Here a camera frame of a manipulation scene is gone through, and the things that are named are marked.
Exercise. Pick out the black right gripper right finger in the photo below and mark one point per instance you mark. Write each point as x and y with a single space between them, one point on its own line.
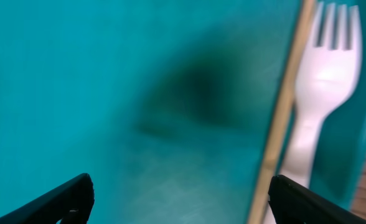
291 203

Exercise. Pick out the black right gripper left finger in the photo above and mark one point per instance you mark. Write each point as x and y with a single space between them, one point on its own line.
71 202

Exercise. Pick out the white plastic fork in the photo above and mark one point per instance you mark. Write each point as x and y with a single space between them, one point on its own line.
327 77

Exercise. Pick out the wooden chopstick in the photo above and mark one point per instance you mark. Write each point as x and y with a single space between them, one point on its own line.
282 113

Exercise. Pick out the teal plastic serving tray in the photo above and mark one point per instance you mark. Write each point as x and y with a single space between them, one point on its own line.
165 104

